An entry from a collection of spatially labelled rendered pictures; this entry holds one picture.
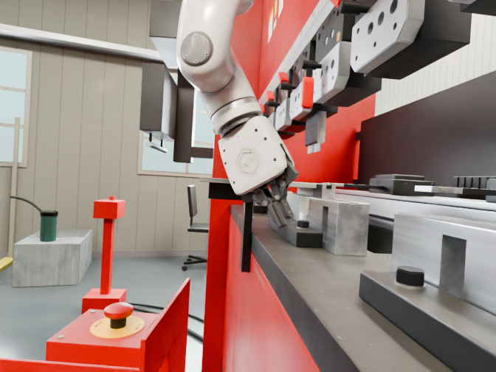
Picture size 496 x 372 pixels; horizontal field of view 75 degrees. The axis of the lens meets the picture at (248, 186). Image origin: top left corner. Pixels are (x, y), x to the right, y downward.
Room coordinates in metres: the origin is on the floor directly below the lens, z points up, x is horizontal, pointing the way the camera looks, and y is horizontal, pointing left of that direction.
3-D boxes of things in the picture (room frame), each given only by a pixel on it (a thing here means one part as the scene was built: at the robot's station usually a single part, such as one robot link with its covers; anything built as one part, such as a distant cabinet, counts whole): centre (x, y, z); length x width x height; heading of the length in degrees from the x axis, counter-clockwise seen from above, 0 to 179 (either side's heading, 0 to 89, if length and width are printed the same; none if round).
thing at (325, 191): (0.80, -0.16, 0.99); 0.20 x 0.03 x 0.03; 7
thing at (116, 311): (0.46, 0.17, 0.79); 0.04 x 0.04 x 0.04
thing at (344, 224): (0.77, -0.17, 0.92); 0.39 x 0.06 x 0.10; 7
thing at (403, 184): (0.83, -0.32, 1.01); 0.26 x 0.12 x 0.05; 97
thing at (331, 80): (0.65, -0.18, 1.26); 0.15 x 0.09 x 0.17; 7
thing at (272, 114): (1.24, -0.11, 1.26); 0.15 x 0.09 x 0.17; 7
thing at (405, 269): (0.31, -0.16, 0.91); 0.03 x 0.03 x 0.02
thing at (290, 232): (0.78, -0.11, 0.89); 0.30 x 0.05 x 0.03; 7
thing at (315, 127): (0.82, -0.16, 1.13); 0.10 x 0.02 x 0.10; 7
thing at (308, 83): (0.66, -0.12, 1.20); 0.04 x 0.02 x 0.10; 97
